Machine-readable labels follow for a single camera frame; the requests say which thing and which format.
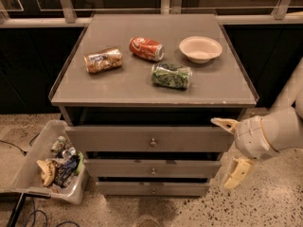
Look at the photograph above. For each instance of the grey drawer cabinet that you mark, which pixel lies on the grey drawer cabinet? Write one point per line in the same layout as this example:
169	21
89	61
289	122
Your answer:
126	96

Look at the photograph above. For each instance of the grey top drawer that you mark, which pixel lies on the grey top drawer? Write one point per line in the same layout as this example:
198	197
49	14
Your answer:
151	139

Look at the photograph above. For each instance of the white paper bowl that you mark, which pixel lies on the white paper bowl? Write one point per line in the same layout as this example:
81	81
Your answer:
200	49

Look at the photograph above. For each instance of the red soda can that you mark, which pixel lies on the red soda can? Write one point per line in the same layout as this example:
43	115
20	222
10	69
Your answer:
147	49

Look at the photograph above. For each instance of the grey drawer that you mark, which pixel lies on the grey drawer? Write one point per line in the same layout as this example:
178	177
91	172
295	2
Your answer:
153	189
151	139
151	168

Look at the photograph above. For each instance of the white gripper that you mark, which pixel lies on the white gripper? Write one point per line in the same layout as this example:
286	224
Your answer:
251	136

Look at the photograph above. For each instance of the green patterned can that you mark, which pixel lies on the green patterned can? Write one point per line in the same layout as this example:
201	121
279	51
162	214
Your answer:
171	75

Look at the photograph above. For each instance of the metal railing frame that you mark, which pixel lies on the metal railing frame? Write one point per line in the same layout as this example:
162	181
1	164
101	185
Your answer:
48	13

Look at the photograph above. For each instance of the small can in bin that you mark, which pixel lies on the small can in bin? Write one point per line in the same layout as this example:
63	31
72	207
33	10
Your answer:
58	145

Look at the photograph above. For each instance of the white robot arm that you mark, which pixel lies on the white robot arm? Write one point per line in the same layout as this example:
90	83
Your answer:
283	125

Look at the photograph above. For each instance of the clear plastic bin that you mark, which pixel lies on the clear plastic bin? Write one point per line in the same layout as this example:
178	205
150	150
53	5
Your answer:
28	178

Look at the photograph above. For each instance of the gold crushed can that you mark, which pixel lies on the gold crushed can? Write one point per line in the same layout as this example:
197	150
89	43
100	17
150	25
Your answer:
103	60

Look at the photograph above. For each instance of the tan crumpled paper bag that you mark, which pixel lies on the tan crumpled paper bag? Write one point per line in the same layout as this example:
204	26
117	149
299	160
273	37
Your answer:
48	170

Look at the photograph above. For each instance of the black bar on floor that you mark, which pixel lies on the black bar on floor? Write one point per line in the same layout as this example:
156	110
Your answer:
20	201

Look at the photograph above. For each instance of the grey middle drawer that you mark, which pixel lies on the grey middle drawer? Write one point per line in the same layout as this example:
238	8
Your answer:
151	168

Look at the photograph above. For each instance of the grey bottom drawer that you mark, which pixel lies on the grey bottom drawer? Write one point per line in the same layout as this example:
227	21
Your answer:
153	189

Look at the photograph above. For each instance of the dark blue snack wrapper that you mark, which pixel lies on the dark blue snack wrapper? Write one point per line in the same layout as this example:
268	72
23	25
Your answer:
65	170

